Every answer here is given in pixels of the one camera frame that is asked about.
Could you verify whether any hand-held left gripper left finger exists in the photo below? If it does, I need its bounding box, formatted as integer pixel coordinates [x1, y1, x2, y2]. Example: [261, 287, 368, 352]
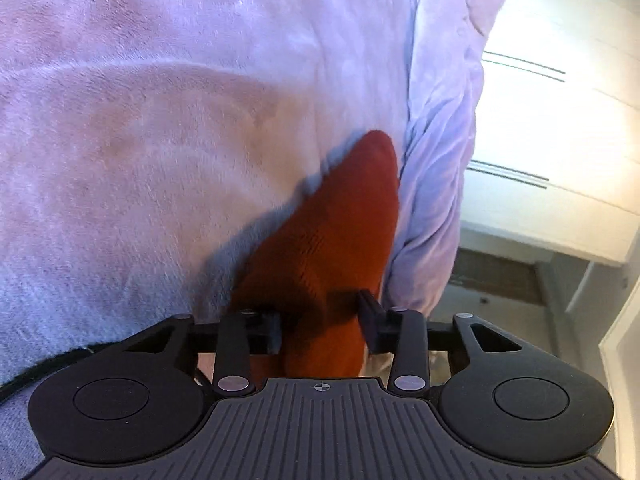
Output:
[120, 309, 283, 397]

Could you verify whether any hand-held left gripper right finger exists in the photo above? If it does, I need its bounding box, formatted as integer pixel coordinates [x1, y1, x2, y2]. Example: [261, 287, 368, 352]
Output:
[356, 291, 526, 397]

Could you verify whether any red garment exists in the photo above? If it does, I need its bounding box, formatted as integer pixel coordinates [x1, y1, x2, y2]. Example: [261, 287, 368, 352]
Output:
[227, 130, 401, 381]

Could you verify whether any brown woven rug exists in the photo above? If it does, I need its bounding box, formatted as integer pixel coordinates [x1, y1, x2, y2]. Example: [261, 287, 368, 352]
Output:
[450, 247, 553, 306]

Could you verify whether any lilac fleece blanket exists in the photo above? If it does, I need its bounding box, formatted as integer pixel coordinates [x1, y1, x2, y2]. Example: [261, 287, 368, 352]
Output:
[0, 0, 516, 480]

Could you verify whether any white door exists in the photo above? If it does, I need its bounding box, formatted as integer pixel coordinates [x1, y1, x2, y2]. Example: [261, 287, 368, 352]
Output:
[597, 280, 640, 480]

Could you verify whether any white dresser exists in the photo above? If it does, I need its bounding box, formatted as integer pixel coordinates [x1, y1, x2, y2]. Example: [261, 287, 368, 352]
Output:
[460, 0, 640, 266]

